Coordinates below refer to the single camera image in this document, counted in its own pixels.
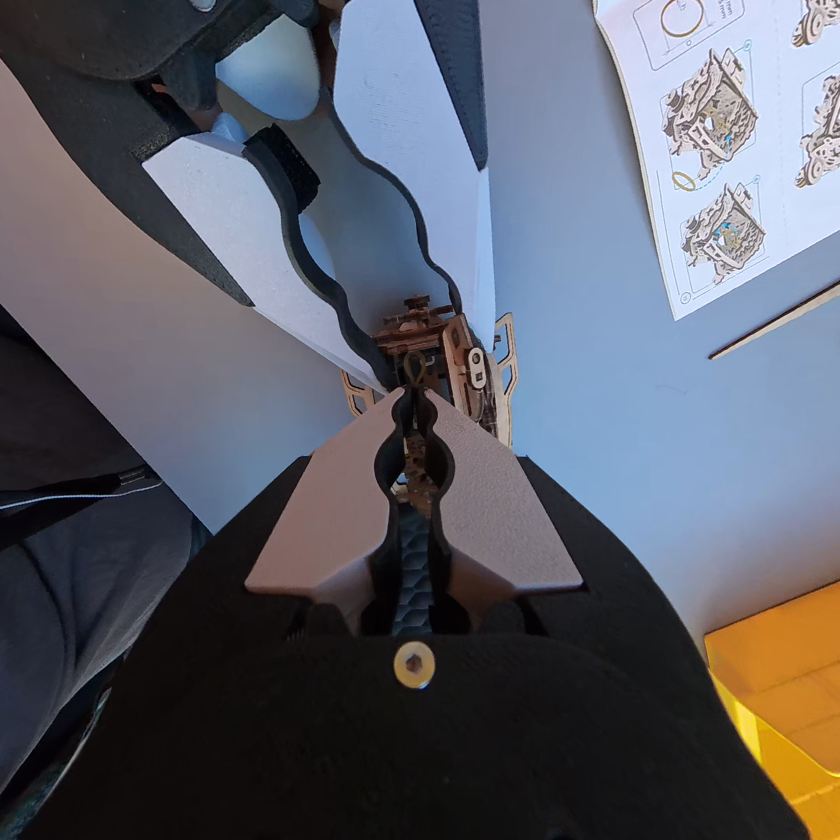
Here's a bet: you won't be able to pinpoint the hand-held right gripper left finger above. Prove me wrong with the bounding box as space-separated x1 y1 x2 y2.
244 387 416 636

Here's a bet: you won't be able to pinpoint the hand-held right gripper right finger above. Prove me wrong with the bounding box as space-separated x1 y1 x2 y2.
413 387 584 636

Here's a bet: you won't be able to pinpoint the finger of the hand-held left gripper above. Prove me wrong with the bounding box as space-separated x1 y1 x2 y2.
326 0 497 343
142 112 396 396

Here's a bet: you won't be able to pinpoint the wooden mechanical model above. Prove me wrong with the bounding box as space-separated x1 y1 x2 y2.
341 295 519 521

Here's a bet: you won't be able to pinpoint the person's left hand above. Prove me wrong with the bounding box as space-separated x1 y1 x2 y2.
314 0 349 90

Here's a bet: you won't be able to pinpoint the person's black jacket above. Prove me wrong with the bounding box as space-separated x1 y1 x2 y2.
0 305 155 500

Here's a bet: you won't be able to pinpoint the person's grey trousers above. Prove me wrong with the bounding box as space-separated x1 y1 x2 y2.
0 482 214 805

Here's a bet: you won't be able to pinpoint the yellow plastic box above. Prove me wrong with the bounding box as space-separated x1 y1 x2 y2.
703 581 840 840

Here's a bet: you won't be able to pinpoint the thin plywood sheet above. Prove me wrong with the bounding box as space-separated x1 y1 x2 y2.
709 281 840 361

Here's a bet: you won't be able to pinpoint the assembly instruction booklet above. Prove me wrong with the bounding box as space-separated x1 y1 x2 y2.
594 0 840 321

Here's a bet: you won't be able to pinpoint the white cord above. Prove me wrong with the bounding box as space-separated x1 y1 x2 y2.
0 478 165 511

